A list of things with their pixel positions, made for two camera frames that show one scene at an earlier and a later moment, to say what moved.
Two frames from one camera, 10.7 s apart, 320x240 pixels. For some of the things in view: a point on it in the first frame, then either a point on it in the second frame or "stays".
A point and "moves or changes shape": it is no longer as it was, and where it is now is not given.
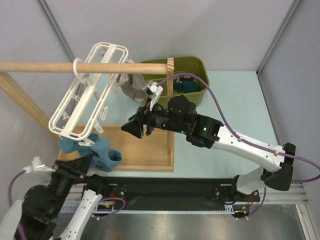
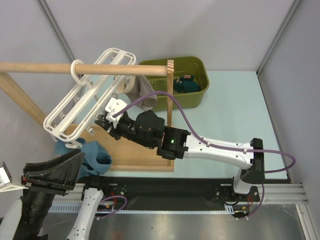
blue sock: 103,159 moves or changes shape
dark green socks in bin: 182,85 stays
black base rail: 167,193 stays
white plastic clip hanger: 99,75 moves or changes shape
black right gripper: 144,121 -> 113,131
